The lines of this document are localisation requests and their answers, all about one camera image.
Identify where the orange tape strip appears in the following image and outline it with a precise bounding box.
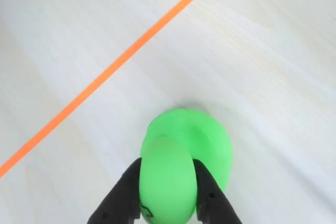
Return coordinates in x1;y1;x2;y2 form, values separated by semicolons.
0;0;224;179

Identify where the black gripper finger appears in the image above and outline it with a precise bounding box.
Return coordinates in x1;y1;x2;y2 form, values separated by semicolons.
86;157;143;224
193;158;245;224

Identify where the green toy duck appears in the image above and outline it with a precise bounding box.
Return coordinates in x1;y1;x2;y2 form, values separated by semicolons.
139;106;234;224

